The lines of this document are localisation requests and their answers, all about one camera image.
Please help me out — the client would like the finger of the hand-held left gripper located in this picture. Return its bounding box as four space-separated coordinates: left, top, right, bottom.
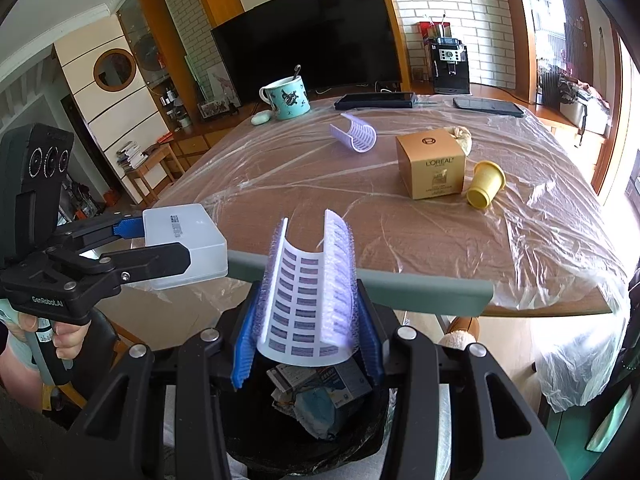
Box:
47 241 192 287
52 212 147 252

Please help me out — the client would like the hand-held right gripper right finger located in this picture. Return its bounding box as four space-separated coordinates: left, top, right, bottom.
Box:
352 285 571 480

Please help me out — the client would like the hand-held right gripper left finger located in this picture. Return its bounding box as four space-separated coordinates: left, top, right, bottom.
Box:
67 285 263 480

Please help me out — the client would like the white plastic box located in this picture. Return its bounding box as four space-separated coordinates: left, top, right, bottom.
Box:
142 203 230 291

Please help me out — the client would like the black trash bin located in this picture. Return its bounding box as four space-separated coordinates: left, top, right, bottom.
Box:
165 350 401 480

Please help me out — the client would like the person's left hand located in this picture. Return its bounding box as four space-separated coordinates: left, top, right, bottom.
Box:
0 317 93 401

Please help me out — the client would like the blue white carton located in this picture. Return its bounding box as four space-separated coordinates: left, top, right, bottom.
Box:
320 360 373 403

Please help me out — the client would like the crumpled paper packet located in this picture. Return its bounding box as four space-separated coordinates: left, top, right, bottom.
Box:
267 364 301 411

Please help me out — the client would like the stack of books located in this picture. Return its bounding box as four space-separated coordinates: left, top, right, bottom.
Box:
116 141 148 171

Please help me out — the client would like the blue face mask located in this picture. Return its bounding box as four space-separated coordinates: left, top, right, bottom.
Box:
292 385 351 441

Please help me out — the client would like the small wooden side table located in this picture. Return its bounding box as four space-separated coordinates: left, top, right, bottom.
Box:
124 145 183 206

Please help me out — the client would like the wooden tv cabinet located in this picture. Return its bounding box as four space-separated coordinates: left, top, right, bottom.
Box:
160 82 611 173

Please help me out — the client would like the round wooden mirror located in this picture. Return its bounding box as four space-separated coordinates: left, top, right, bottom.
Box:
93 48 137 92

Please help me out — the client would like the clear plastic table cover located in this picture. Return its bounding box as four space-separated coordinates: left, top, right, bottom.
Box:
95 92 632 408

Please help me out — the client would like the glass display cabinet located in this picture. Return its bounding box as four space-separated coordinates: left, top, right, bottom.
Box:
120 0 201 131

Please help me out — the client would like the gold cardboard box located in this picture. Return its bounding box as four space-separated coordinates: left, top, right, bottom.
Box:
396 128 467 201

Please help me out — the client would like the yellow plastic cup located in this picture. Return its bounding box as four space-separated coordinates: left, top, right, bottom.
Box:
466 160 507 211

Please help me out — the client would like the giraffe picture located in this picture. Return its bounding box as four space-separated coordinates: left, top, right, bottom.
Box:
207 62 238 106

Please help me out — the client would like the turquoise butterfly mug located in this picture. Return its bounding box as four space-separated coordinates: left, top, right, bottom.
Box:
258 76 311 121

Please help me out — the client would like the beige crumpled paper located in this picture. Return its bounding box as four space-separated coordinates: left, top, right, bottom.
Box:
446 126 473 156

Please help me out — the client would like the black tablet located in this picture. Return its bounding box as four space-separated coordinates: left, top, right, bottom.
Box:
334 91 418 111

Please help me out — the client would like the black phone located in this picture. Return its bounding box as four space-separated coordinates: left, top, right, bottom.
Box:
453 97 525 118

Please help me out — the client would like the black television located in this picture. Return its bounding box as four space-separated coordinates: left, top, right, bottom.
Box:
210 0 404 108

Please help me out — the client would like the black coffee machine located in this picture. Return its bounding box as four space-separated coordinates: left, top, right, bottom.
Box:
427 37 472 96

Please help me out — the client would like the grey bag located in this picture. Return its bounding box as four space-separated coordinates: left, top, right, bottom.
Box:
557 74 608 136

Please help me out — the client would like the floral picture frame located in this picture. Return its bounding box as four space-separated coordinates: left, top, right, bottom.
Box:
198 100 232 120

